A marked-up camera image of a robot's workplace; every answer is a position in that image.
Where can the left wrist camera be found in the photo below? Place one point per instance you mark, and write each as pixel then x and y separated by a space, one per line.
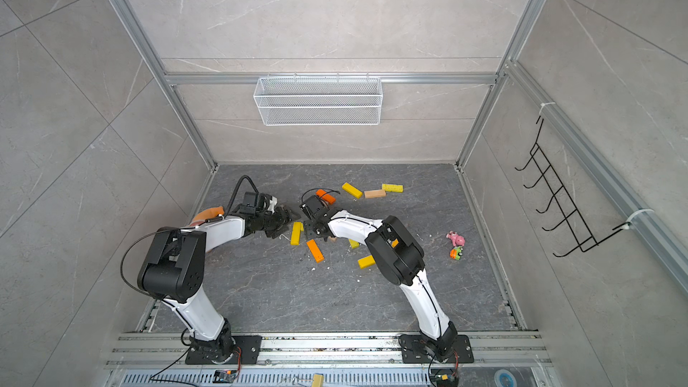
pixel 269 203

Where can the orange block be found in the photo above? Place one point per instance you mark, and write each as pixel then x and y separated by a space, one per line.
pixel 326 196
pixel 315 250

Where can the small orange green toy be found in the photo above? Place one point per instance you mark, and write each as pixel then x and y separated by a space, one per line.
pixel 456 253

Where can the orange plush toy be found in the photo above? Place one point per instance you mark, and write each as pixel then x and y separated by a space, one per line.
pixel 207 215

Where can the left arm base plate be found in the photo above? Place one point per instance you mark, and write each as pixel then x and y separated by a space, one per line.
pixel 225 350

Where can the yellow block top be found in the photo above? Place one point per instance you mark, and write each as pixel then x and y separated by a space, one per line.
pixel 352 190

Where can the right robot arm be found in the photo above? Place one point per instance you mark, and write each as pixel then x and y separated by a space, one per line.
pixel 398 257

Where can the tan block top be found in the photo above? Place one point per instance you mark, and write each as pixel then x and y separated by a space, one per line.
pixel 371 194

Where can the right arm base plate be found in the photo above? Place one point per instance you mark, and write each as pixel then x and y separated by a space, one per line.
pixel 417 349

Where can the aluminium rail frame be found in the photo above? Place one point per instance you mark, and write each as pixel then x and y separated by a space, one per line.
pixel 481 358

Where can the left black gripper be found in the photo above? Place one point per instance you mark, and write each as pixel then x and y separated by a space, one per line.
pixel 284 221

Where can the orange block upper centre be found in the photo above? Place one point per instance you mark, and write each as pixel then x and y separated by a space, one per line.
pixel 326 196

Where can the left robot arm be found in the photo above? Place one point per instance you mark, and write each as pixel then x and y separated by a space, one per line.
pixel 174 267

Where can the pink pig toy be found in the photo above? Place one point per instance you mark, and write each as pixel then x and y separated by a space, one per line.
pixel 456 239

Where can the orange block lower centre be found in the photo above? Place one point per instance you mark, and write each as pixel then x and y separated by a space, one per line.
pixel 315 250

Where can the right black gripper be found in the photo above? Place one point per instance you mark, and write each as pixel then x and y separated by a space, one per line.
pixel 311 226

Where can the yellow-green block top right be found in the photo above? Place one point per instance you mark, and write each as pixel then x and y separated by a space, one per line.
pixel 390 188

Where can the yellow block bottom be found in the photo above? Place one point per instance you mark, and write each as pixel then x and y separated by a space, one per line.
pixel 366 262

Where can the white wire mesh basket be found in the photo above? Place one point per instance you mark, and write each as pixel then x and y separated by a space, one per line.
pixel 326 100

